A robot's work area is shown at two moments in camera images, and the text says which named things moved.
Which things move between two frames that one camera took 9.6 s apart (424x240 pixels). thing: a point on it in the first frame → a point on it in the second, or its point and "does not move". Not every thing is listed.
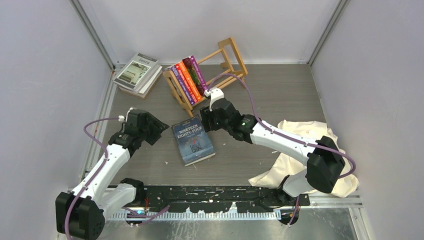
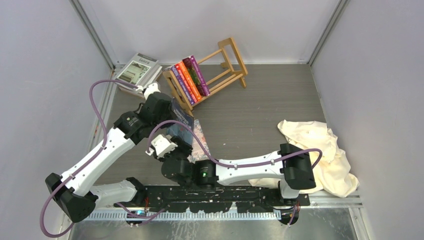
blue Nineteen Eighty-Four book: x=193 y=141 → x=180 y=113
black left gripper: x=158 y=128 → x=170 y=113
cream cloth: x=275 y=170 does not move
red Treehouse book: x=188 y=88 does not move
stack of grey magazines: x=138 y=76 does not move
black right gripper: x=207 y=115 → x=182 y=146
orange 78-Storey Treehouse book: x=198 y=97 does not move
